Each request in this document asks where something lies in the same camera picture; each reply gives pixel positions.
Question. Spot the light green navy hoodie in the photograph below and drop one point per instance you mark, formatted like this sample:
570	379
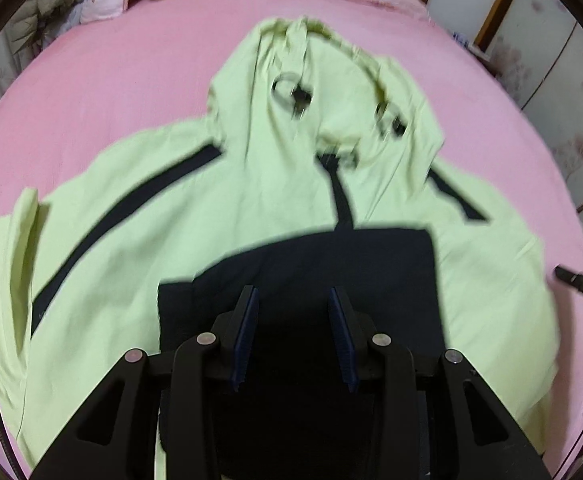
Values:
251	170

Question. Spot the floral wardrobe door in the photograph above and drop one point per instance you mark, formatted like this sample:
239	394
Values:
561	60

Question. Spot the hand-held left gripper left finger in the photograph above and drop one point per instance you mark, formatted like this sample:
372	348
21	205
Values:
245	340

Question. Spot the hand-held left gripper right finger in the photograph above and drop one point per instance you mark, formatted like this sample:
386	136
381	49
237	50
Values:
344	340

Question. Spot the pink bed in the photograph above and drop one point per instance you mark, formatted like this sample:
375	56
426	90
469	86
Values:
121	85

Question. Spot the grey padded jacket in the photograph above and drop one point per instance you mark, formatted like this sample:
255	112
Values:
46	5

